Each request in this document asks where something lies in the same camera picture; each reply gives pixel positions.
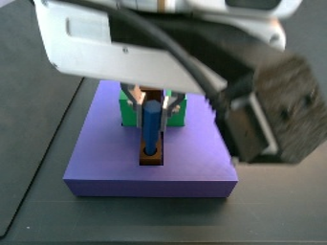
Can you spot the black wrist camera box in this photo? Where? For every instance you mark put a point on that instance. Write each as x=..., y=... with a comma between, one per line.
x=271, y=111

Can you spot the purple base board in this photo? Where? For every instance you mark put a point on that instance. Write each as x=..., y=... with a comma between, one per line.
x=109, y=166

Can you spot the blue peg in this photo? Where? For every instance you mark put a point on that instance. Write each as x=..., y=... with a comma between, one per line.
x=150, y=125

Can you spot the green block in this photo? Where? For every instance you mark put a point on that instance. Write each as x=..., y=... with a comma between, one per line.
x=128, y=115

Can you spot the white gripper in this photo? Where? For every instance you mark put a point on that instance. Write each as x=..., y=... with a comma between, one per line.
x=80, y=47

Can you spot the brown inverted-T block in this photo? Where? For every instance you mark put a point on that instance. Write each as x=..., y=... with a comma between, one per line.
x=154, y=160

